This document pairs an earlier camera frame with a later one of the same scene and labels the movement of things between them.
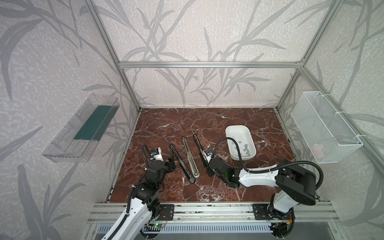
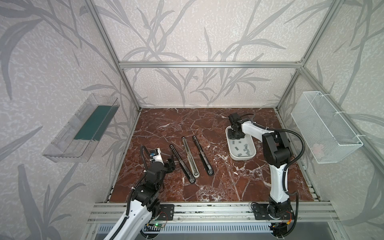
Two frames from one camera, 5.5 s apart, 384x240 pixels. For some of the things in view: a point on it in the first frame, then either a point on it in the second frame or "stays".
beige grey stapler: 193,166 stays
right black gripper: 210,166 → 236,132
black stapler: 200,149 stays
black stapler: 183,167 stays
